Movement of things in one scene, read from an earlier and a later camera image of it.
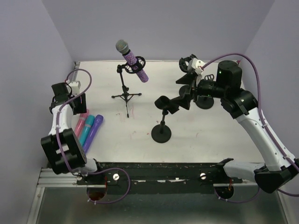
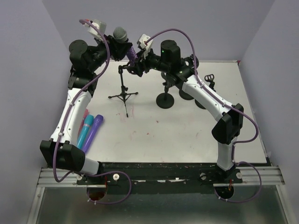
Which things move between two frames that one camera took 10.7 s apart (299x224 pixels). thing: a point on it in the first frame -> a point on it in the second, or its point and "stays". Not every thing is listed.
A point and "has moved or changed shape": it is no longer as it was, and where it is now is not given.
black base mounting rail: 159,178 stays
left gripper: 82,108 -> 117,50
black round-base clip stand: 161,133 has moved or changed shape
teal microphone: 89,122 stays
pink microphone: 80,123 stays
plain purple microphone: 99,118 stays
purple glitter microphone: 123,46 has moved or changed shape
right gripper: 188,79 -> 143,63
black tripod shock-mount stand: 131,67 stays
